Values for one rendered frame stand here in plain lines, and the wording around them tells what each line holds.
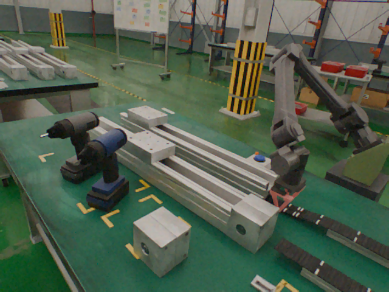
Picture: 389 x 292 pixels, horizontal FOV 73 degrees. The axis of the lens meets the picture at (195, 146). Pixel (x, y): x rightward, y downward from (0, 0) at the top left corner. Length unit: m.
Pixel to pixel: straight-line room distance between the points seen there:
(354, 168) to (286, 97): 0.48
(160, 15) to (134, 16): 0.71
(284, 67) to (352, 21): 7.66
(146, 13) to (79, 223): 5.97
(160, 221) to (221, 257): 0.18
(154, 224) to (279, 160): 0.37
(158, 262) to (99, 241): 0.19
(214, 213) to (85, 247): 0.34
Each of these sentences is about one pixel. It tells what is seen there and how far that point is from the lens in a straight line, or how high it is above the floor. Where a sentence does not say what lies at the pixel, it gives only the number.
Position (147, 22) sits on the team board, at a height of 1.16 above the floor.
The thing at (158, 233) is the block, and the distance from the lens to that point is 0.62.
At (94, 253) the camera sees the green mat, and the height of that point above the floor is 0.78.
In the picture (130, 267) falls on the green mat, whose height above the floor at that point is 0.78.
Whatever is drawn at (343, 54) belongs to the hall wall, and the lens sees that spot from 8.65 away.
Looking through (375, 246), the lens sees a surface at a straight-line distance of 0.89.
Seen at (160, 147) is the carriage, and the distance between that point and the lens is 0.91.
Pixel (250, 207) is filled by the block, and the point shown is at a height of 0.87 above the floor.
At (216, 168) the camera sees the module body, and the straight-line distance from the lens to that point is 0.96.
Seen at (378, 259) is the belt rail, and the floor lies 0.79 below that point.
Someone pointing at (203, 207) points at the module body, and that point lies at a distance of 0.78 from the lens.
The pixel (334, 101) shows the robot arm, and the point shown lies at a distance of 1.20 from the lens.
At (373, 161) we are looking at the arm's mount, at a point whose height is 0.88.
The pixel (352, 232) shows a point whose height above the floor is 0.81.
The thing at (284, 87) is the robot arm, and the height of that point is 1.13.
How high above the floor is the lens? 1.31
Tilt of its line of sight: 26 degrees down
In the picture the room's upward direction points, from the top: 6 degrees clockwise
